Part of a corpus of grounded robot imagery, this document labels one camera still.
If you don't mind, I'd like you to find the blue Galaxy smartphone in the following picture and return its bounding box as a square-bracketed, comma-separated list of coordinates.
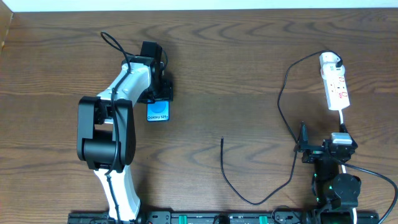
[147, 101, 170, 122]

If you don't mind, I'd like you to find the black charging cable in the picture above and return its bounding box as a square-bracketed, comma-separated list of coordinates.
[220, 49, 344, 206]

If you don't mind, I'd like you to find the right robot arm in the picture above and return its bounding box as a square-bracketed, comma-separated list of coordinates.
[294, 123, 361, 223]

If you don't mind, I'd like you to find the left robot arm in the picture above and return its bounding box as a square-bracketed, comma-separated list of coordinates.
[76, 41, 174, 223]

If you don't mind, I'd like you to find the white charger plug adapter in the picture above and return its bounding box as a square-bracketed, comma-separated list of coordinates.
[320, 63, 345, 80]

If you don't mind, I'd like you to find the white power strip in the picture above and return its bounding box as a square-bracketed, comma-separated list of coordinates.
[319, 52, 350, 111]

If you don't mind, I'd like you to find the white power strip cord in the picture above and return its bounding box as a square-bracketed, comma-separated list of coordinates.
[338, 109, 358, 224]

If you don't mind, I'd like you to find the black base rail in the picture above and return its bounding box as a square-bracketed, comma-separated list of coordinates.
[67, 210, 379, 224]

